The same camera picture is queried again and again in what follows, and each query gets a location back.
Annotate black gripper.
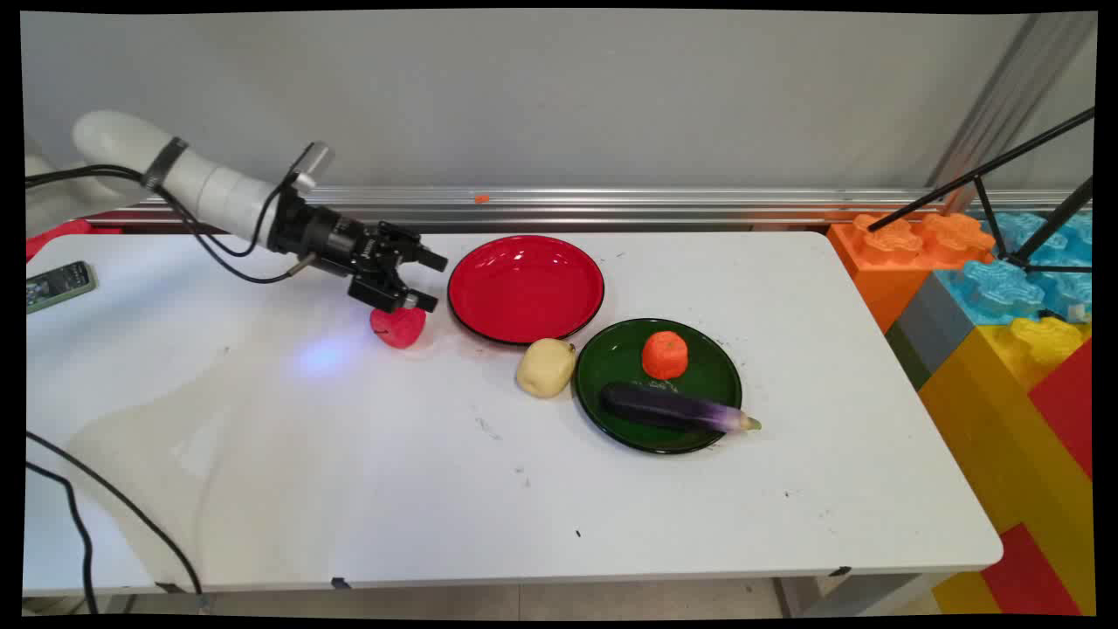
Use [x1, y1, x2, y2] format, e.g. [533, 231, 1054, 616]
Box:
[267, 192, 450, 315]

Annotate orange toy fruit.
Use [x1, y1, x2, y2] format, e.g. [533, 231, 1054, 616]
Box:
[641, 330, 690, 382]

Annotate red toy apple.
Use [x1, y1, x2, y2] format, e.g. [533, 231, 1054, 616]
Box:
[369, 304, 428, 350]

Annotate red plate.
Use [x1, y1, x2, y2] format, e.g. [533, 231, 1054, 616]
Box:
[446, 234, 606, 347]

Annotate pale yellow toy pear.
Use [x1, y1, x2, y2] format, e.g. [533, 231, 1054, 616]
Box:
[515, 338, 577, 400]

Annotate green plate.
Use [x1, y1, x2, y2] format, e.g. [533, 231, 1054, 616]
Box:
[573, 317, 744, 456]

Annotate purple toy eggplant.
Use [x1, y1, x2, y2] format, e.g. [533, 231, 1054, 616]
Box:
[599, 382, 763, 434]

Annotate smartphone with green case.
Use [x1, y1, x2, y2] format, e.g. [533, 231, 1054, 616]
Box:
[24, 260, 98, 316]

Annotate red object behind table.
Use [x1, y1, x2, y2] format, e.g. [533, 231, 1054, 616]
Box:
[24, 218, 125, 264]

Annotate orange giant building block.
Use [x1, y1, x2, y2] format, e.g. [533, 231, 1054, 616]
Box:
[826, 211, 998, 335]

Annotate dark green giant block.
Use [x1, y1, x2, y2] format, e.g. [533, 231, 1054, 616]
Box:
[884, 320, 934, 391]

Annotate grey giant building block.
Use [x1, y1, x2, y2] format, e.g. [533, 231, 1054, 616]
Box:
[894, 271, 977, 378]

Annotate blue giant building block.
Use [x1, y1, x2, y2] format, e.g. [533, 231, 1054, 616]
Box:
[933, 210, 1094, 328]

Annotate black tripod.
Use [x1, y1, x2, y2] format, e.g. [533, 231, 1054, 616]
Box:
[866, 106, 1096, 322]

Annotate yellow giant building block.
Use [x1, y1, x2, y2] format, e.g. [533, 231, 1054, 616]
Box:
[915, 314, 1096, 616]

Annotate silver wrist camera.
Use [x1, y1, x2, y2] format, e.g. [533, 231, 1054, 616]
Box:
[292, 142, 336, 191]

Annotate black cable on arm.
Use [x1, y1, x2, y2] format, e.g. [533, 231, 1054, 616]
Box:
[24, 145, 317, 286]

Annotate aluminium rail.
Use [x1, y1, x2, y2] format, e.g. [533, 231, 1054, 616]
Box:
[87, 184, 1094, 233]

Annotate grey strap near wrist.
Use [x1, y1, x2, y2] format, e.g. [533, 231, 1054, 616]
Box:
[140, 136, 190, 192]

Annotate black hanging cable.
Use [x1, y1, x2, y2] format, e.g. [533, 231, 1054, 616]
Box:
[24, 432, 207, 614]
[24, 461, 99, 614]

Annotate grey table leg frame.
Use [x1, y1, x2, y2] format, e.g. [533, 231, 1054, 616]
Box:
[772, 571, 955, 619]

